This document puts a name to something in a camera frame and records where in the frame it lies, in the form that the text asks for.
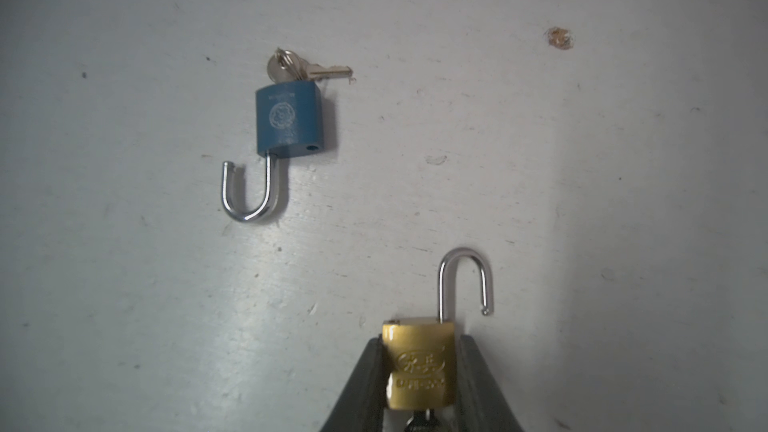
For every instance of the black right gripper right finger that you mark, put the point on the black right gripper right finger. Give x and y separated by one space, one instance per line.
480 404

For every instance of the blue padlock with key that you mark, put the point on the blue padlock with key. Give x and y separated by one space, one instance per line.
289 123

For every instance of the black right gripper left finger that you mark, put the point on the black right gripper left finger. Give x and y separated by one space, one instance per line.
360 406

